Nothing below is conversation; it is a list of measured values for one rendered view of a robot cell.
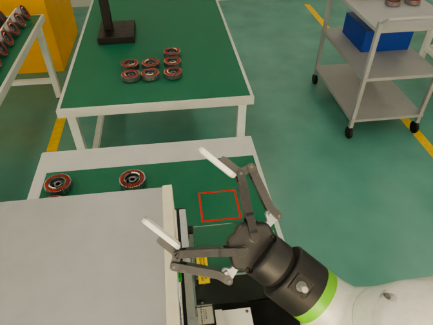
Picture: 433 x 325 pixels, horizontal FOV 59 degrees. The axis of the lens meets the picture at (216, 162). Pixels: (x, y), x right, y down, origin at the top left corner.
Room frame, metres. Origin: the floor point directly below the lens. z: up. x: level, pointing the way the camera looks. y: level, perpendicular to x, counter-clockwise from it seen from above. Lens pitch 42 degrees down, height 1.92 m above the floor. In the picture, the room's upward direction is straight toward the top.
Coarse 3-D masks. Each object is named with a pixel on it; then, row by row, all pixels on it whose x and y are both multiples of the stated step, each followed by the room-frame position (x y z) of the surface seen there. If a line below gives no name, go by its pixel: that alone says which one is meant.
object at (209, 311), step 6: (210, 306) 0.52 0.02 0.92; (198, 312) 0.50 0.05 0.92; (204, 312) 0.50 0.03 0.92; (210, 312) 0.50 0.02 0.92; (216, 312) 0.52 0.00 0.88; (198, 318) 0.49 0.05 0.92; (204, 318) 0.49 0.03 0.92; (210, 318) 0.49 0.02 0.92; (216, 318) 0.51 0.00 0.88; (222, 318) 0.51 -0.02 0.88; (198, 324) 0.47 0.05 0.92; (204, 324) 0.47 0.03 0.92; (210, 324) 0.47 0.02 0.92; (216, 324) 0.49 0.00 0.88; (222, 324) 0.49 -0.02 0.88
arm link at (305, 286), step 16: (304, 256) 0.33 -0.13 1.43; (288, 272) 0.31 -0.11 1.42; (304, 272) 0.31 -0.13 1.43; (320, 272) 0.31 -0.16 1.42; (272, 288) 0.30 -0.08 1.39; (288, 288) 0.29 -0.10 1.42; (304, 288) 0.28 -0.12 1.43; (320, 288) 0.29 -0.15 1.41; (288, 304) 0.28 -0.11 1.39; (304, 304) 0.28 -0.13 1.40
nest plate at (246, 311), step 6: (222, 312) 0.57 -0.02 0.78; (228, 312) 0.57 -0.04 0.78; (234, 312) 0.57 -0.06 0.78; (240, 312) 0.57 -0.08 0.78; (246, 312) 0.57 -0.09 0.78; (228, 318) 0.55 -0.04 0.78; (234, 318) 0.55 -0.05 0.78; (240, 318) 0.55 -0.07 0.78; (246, 318) 0.55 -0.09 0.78; (252, 318) 0.55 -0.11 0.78; (228, 324) 0.53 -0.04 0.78; (234, 324) 0.53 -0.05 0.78; (240, 324) 0.53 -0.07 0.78; (246, 324) 0.53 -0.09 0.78; (252, 324) 0.53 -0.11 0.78
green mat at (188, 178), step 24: (96, 168) 1.27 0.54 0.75; (120, 168) 1.27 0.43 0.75; (144, 168) 1.27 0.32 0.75; (168, 168) 1.27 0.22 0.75; (192, 168) 1.27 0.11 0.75; (216, 168) 1.27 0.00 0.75; (72, 192) 1.12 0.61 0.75; (96, 192) 1.12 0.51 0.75; (192, 192) 1.12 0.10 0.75; (192, 216) 0.99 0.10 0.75; (216, 216) 0.99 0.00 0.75; (264, 216) 0.99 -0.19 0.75
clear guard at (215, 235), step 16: (224, 224) 0.69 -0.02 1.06; (192, 240) 0.64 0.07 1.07; (208, 240) 0.64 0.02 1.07; (224, 240) 0.64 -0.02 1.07; (240, 272) 0.54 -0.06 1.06; (208, 288) 0.49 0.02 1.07; (224, 288) 0.49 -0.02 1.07; (240, 288) 0.49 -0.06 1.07; (256, 288) 0.49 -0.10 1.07; (208, 304) 0.45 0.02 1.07
